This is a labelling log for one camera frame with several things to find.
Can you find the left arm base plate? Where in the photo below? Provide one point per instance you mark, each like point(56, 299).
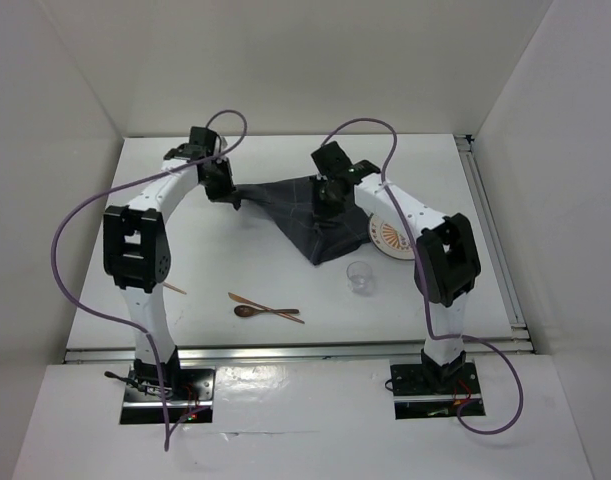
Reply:
point(192, 399)

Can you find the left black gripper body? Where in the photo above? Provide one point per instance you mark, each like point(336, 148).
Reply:
point(218, 183)

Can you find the patterned glass plate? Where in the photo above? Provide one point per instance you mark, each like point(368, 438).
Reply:
point(388, 240)

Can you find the dark grey checked cloth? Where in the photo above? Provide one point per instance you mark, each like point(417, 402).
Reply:
point(289, 204)

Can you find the aluminium rail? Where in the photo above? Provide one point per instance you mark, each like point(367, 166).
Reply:
point(214, 355)
point(464, 145)

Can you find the front aluminium rail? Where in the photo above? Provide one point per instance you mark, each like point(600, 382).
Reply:
point(214, 355)

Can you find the clear plastic cup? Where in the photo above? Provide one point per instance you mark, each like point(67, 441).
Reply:
point(360, 278)

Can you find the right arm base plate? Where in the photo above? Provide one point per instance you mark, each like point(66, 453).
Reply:
point(415, 398)

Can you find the dark wooden spoon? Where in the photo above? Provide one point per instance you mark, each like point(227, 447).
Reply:
point(245, 311)

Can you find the right aluminium rail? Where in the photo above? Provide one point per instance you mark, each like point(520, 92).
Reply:
point(464, 145)

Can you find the copper knife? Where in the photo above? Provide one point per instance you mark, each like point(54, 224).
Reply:
point(241, 300)

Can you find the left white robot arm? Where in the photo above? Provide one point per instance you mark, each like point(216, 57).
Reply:
point(136, 251)

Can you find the copper fork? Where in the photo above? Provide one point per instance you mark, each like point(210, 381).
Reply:
point(174, 288)

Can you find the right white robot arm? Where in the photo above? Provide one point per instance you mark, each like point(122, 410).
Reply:
point(446, 260)

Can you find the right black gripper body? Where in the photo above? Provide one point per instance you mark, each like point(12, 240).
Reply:
point(325, 201)

